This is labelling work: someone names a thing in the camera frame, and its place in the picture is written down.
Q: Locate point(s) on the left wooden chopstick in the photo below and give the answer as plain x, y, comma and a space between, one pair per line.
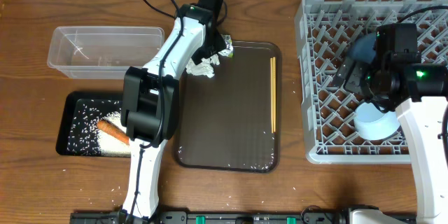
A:
271, 95

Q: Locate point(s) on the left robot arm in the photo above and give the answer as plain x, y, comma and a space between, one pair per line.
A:
150, 103

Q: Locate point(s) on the green snack wrapper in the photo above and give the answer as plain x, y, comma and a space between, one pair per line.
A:
228, 50

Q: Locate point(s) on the dark blue plate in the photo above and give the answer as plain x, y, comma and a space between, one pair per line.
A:
363, 49

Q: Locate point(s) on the orange carrot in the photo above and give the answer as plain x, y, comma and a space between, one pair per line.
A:
113, 131

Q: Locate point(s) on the wooden chopstick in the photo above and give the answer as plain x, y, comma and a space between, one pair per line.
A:
271, 95
273, 89

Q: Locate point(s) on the crumpled white tissue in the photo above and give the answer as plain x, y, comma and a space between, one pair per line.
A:
204, 68

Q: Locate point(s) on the right wooden chopstick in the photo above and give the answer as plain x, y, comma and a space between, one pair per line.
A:
273, 89

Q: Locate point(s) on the pile of white rice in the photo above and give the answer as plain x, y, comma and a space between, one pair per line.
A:
84, 136

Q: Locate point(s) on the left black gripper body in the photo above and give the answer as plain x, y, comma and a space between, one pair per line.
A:
213, 47

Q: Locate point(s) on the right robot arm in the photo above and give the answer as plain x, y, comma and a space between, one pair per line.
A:
417, 93

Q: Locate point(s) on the grey dishwasher rack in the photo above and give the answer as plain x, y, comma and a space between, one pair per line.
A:
324, 31

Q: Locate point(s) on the light blue bowl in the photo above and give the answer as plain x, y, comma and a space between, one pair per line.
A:
371, 124

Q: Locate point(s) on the brown serving tray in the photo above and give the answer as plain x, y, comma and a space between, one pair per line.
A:
225, 120

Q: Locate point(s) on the black waste tray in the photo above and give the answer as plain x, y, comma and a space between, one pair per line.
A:
69, 110

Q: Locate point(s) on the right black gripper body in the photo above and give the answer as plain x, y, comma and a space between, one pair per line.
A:
362, 80

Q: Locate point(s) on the clear plastic bin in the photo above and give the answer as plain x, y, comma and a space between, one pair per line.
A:
102, 52

